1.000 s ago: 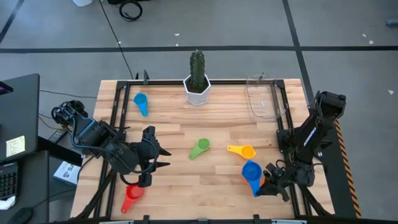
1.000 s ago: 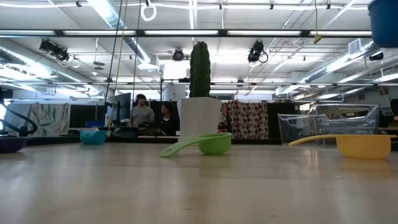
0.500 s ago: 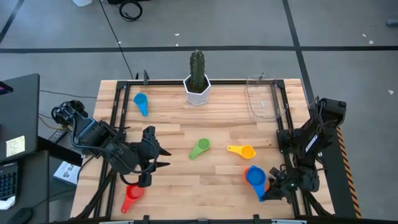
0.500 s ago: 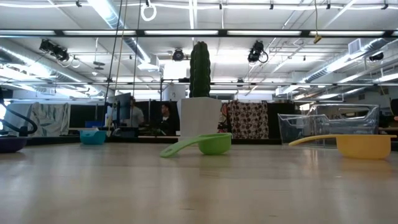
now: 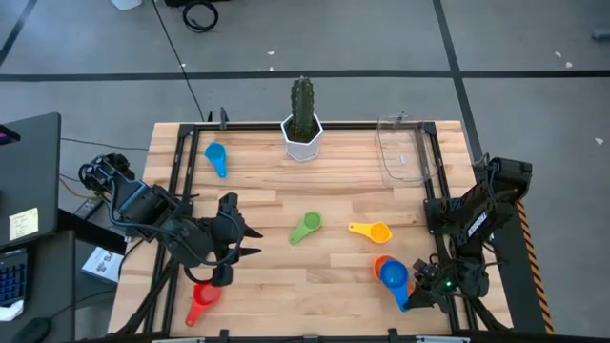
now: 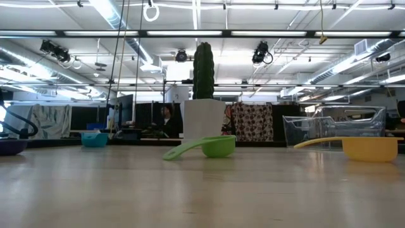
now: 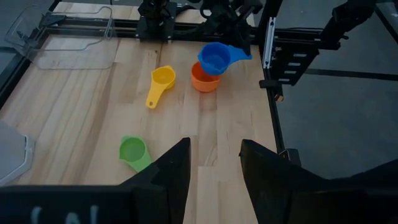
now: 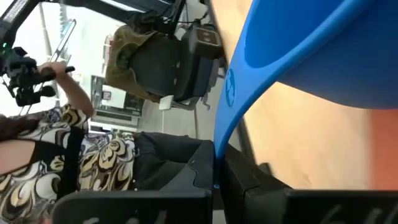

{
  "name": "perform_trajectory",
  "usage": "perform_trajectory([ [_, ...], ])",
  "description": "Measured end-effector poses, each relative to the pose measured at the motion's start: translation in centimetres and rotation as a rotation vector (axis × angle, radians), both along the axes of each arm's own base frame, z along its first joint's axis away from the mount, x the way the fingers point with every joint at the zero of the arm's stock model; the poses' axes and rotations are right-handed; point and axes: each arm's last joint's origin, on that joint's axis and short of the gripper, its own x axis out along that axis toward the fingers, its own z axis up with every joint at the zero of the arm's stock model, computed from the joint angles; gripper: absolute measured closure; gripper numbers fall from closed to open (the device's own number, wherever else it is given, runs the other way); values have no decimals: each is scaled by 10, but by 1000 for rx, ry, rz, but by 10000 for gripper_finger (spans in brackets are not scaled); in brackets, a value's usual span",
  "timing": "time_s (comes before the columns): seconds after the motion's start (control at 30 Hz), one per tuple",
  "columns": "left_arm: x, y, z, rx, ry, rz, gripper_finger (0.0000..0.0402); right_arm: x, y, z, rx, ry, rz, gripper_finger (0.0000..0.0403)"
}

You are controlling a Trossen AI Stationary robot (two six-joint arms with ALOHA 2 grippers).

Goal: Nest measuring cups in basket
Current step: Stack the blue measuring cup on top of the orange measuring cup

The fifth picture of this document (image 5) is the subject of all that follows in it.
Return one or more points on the black side platform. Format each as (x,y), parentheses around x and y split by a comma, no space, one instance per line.
(510,286)

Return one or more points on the blue measuring cup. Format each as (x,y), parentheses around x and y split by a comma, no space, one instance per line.
(394,276)

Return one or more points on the white hexagonal plant pot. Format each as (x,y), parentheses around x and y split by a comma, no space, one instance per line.
(302,150)

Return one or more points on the red measuring cup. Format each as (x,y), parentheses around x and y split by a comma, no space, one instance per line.
(206,294)

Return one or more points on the grey floor object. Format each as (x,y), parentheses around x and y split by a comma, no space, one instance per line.
(601,34)

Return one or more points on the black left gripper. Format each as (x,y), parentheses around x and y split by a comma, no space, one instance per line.
(224,224)

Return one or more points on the orange measuring cup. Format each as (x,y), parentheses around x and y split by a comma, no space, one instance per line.
(376,268)

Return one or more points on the black computer mouse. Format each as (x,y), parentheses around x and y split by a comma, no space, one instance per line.
(31,331)

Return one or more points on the green cactus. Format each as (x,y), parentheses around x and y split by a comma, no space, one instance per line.
(302,105)

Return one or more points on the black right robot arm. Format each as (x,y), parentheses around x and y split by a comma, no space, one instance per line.
(476,214)

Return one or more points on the yellow black hazard tape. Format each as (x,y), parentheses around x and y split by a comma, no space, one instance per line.
(534,267)

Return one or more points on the yellow sticky note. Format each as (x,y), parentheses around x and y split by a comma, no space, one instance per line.
(24,224)

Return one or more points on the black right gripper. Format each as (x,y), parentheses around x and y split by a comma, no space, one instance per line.
(431,281)

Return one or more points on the black aluminium table frame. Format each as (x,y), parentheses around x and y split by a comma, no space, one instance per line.
(357,126)

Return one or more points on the black backlit keyboard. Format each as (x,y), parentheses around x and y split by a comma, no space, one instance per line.
(12,276)

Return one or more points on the yellow measuring cup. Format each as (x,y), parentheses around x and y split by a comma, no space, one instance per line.
(380,232)

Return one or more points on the clear plastic basket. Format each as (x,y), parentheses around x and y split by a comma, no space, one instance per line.
(405,157)

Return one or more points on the green measuring cup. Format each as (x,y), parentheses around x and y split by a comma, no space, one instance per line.
(312,220)

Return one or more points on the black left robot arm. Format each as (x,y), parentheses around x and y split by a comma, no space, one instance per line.
(143,205)

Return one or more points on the white round container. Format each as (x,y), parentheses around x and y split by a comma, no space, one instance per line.
(126,4)

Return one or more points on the black power adapter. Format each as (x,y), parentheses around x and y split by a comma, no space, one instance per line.
(88,208)

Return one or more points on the black desk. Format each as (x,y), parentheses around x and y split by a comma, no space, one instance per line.
(47,276)

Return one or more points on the printed white booklet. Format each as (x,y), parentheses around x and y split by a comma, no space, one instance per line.
(102,264)

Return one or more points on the teal measuring cup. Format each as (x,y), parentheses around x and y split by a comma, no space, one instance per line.
(215,152)

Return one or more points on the black computer monitor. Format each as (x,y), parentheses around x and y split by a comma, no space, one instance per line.
(28,171)

